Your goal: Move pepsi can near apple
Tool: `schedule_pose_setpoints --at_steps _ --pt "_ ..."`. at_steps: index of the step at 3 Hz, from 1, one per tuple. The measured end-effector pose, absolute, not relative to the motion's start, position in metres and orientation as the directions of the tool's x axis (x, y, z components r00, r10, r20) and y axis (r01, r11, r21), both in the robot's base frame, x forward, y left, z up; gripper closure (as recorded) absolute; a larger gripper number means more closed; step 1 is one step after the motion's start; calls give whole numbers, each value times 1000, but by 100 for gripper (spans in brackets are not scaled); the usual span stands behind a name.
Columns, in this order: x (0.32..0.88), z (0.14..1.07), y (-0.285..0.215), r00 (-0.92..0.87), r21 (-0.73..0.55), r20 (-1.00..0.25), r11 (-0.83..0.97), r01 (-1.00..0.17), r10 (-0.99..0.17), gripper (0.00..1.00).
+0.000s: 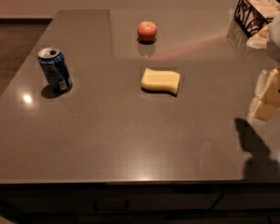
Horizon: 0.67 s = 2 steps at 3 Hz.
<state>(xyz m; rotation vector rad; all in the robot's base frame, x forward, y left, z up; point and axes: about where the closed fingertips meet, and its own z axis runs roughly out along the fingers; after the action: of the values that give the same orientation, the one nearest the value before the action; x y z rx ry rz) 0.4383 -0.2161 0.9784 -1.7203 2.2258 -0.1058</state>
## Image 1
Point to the yellow sponge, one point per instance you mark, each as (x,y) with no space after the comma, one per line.
(158,80)

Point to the white napkins in basket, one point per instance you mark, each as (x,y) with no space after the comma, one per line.
(259,21)

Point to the black wire basket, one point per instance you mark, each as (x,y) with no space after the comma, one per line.
(241,14)

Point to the dark cabinet drawer handle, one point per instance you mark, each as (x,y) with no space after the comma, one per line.
(110,205)

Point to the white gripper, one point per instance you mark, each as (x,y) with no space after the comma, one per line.
(266,99)

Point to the blue pepsi can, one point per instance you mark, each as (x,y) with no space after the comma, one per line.
(53,66)

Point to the red apple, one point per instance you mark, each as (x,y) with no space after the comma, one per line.
(147,30)

